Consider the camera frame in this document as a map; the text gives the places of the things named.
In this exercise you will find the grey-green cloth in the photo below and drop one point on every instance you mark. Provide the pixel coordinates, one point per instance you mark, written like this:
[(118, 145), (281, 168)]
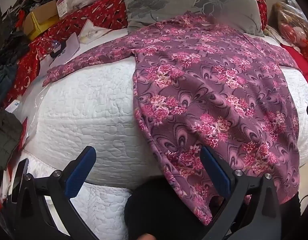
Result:
[(5, 135)]

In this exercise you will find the purple floral shirt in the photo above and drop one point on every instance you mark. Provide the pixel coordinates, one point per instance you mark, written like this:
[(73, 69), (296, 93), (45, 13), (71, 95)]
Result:
[(206, 80)]

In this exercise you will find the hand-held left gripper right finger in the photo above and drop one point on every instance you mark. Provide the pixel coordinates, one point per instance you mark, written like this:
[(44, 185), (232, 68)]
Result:
[(214, 170)]

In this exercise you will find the dark clothes heap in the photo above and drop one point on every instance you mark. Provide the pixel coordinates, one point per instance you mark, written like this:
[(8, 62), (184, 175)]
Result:
[(6, 62)]

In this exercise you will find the plain red cloth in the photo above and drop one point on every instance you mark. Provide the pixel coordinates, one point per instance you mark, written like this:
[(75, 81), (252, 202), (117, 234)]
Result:
[(300, 60)]

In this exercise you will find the red patterned blanket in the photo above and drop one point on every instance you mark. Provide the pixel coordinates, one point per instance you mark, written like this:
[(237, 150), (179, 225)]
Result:
[(101, 12)]

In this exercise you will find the person's black pants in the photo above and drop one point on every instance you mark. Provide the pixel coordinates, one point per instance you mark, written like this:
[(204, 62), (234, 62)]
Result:
[(164, 205)]

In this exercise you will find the grey embroidered pillow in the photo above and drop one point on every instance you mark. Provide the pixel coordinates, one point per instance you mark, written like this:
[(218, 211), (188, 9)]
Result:
[(169, 2)]

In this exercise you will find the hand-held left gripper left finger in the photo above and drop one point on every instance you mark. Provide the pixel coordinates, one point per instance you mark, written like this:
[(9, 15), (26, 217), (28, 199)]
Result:
[(79, 175)]

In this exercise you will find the brown cardboard box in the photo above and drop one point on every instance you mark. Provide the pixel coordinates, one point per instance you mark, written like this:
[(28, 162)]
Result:
[(42, 7)]

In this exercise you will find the white plastic package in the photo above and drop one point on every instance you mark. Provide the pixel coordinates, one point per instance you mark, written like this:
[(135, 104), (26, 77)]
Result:
[(92, 32)]

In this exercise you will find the white paper sheet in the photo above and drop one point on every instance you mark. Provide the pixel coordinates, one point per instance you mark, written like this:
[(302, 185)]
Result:
[(69, 50)]

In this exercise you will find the white quilted bedspread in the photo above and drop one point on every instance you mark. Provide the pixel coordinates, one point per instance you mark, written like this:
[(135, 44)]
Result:
[(94, 110)]

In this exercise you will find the bagged red plush toys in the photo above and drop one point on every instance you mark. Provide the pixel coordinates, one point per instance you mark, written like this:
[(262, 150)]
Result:
[(294, 27)]

